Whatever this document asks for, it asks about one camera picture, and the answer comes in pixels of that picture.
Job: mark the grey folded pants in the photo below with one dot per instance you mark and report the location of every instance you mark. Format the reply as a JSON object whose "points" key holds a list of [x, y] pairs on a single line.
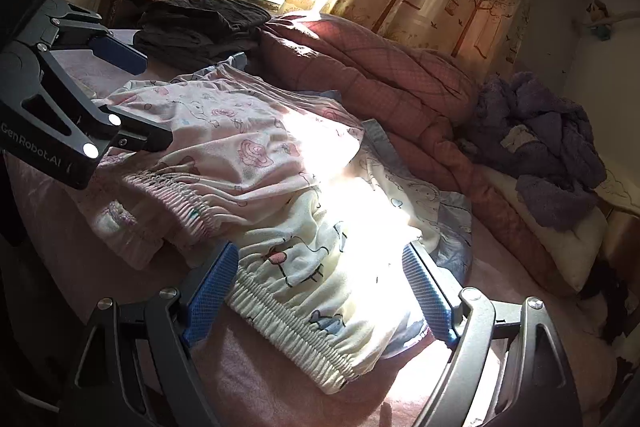
{"points": [[210, 52]]}

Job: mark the bed with pink sheet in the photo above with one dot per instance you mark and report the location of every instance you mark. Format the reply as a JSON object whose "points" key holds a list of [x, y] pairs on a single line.
{"points": [[280, 387]]}

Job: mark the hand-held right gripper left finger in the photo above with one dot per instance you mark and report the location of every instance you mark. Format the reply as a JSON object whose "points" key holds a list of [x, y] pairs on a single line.
{"points": [[210, 297]]}

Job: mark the pink checked quilt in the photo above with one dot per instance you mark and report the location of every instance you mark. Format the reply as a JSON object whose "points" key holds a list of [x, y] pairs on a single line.
{"points": [[375, 67]]}

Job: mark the black folded pants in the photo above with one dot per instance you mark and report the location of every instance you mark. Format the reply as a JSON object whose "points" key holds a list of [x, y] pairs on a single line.
{"points": [[200, 19]]}

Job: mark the blue plush toy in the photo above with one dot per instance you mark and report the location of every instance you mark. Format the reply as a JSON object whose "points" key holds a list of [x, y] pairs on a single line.
{"points": [[602, 32]]}

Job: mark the white cat-print pajama pants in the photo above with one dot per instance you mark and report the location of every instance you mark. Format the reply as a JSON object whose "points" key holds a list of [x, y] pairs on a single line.
{"points": [[310, 267]]}

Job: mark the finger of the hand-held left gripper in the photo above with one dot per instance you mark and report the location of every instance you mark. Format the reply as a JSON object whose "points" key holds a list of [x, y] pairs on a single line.
{"points": [[120, 51], [145, 137]]}

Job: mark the bed headboard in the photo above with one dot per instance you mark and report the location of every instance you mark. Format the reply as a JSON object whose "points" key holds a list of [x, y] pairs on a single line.
{"points": [[622, 189]]}

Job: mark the brown plush toy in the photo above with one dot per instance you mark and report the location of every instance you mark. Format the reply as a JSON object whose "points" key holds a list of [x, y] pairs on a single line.
{"points": [[597, 10]]}

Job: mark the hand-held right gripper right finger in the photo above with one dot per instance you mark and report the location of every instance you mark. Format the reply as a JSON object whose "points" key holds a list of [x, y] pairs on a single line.
{"points": [[429, 297]]}

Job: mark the white pillow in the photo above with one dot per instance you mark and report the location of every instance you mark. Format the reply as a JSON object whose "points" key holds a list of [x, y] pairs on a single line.
{"points": [[575, 247]]}

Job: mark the pink printed pajama pants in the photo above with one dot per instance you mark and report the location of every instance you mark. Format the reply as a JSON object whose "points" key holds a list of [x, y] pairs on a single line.
{"points": [[225, 132]]}

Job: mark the purple fleece blanket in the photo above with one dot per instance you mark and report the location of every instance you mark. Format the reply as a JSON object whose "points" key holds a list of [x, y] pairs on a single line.
{"points": [[540, 137]]}

